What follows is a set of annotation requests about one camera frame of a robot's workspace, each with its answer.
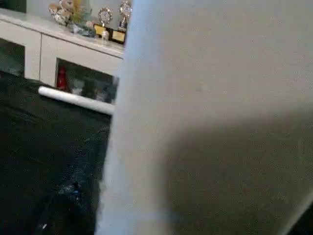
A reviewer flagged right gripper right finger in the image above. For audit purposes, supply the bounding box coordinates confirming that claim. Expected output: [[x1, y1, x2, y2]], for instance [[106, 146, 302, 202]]
[[286, 202, 313, 235]]

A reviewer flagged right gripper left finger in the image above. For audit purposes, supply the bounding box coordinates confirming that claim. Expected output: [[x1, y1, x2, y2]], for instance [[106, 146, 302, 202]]
[[0, 126, 110, 235]]

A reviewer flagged white plastic table leg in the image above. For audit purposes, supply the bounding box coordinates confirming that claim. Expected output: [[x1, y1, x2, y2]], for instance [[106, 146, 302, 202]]
[[38, 85, 115, 116]]

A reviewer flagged white plastic table top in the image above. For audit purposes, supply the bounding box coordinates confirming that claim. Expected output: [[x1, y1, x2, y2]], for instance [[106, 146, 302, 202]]
[[94, 0, 313, 235]]

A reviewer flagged small white cup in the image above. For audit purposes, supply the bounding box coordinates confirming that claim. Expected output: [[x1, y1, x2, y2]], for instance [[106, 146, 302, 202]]
[[94, 88, 108, 102], [70, 79, 85, 95]]

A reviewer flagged red cabinet item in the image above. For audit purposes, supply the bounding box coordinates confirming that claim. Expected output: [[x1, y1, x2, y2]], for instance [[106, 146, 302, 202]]
[[57, 66, 68, 90]]

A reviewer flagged white glass-door cabinet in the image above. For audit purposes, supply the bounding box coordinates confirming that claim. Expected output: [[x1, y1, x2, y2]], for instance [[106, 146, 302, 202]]
[[0, 7, 124, 103]]

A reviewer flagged small clear glass figurine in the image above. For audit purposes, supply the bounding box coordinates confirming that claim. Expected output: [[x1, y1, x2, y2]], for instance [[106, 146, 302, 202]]
[[101, 30, 110, 47]]

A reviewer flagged blue patterned flat ornament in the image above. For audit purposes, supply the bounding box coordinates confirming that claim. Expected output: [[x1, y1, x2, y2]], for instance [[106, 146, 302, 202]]
[[71, 23, 96, 38]]

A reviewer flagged gold trophy with round top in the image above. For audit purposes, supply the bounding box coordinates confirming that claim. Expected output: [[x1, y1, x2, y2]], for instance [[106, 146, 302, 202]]
[[112, 0, 133, 45], [94, 7, 114, 37]]

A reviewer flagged dark patterned ornament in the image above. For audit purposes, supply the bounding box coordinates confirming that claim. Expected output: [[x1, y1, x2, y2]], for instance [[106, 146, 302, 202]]
[[48, 0, 72, 26]]

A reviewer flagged green yellow plant decoration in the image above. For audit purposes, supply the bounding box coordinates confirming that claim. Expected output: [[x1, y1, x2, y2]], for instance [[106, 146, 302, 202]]
[[72, 0, 92, 23]]

